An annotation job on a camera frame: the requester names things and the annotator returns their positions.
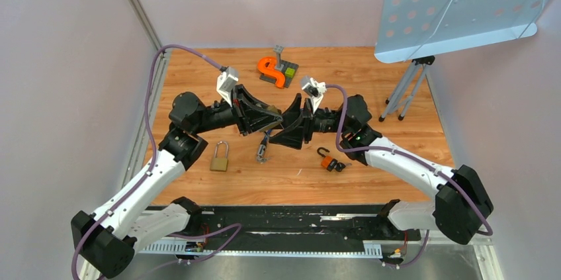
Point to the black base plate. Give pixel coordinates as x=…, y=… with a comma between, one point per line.
x=301, y=229

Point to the large brass padlock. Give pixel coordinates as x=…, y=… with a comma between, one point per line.
x=277, y=115

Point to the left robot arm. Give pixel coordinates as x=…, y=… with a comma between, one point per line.
x=115, y=232

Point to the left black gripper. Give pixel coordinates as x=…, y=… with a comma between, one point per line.
x=245, y=107

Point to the orange small padlock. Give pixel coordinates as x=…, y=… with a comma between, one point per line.
x=328, y=162

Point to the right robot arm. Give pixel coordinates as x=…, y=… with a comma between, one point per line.
x=459, y=206

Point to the blue cable lock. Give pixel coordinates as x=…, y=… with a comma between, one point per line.
x=262, y=148

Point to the orange S-shaped toy base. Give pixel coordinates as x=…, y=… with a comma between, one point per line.
x=275, y=70

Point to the small brass padlock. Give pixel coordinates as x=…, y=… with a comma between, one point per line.
x=220, y=163

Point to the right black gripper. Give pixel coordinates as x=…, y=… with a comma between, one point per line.
x=293, y=136

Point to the black key bunch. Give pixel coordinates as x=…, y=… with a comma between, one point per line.
x=340, y=166

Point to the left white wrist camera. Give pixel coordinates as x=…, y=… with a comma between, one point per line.
x=226, y=82

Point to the perforated metal music stand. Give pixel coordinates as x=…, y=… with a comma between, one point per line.
x=415, y=31

